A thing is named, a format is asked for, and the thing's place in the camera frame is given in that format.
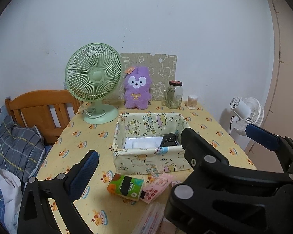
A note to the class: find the white cloth on bed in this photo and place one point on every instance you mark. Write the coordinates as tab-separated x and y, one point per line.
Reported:
10	186

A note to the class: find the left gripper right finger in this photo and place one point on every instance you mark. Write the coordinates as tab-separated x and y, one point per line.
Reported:
220	198

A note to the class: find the blue plaid pillow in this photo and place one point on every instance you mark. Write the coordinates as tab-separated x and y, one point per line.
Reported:
22	149

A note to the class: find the green cartoon patterned board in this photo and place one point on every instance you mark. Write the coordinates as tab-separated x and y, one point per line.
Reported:
162	69

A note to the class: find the glass jar red lid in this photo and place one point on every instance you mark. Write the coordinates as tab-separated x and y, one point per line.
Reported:
173	94

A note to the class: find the patterned fabric storage box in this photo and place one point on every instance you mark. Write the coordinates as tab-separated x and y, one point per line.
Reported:
143	161

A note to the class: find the pink wet wipes pack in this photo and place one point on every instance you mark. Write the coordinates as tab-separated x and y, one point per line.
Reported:
151	191

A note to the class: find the cotton swab container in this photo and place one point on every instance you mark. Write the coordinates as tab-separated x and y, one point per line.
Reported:
192	102

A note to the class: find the yellow cake print tablecloth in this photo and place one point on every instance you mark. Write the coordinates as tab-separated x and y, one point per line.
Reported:
107	213

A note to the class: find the black bag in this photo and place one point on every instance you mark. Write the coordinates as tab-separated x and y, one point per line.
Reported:
169	140

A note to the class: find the green desk fan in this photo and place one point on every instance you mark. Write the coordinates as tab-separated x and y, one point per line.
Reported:
92	73

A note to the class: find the green tissue pack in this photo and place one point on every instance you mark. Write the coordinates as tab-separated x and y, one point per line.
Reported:
125	186

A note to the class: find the white towel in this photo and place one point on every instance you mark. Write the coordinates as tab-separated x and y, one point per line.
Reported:
143	142

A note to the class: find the white standing fan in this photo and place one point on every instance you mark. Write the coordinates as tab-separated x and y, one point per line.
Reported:
248	111

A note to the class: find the cartoon bear tissue pack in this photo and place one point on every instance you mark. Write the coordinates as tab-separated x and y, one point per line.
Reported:
174	183

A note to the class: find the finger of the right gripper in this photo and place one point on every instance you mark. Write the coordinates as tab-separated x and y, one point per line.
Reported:
262	137

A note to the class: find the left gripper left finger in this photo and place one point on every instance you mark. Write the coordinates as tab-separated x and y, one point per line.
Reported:
35	215

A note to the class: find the clear plastic bag pack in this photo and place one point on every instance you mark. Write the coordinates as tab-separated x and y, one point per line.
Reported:
151	219

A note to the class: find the purple plush bunny toy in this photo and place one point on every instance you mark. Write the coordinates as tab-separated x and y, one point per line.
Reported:
137	85

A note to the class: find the wooden bed headboard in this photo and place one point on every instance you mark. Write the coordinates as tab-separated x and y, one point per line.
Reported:
45	109

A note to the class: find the beige door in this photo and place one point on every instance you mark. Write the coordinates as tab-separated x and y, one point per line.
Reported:
278	108

